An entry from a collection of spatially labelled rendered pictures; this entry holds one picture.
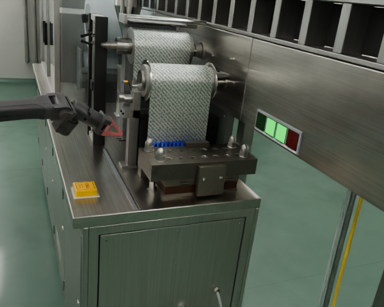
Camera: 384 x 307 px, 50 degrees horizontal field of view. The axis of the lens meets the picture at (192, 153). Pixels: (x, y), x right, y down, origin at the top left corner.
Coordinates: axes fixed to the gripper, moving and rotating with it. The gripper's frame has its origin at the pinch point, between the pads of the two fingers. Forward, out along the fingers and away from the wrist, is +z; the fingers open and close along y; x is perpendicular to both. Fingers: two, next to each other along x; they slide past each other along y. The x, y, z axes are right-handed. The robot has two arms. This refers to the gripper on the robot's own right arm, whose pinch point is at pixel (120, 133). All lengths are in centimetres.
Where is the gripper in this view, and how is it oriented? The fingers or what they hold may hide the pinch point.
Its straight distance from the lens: 148.7
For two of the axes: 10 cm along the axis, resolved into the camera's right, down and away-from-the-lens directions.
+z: 7.3, 4.4, 5.2
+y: 3.9, 3.6, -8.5
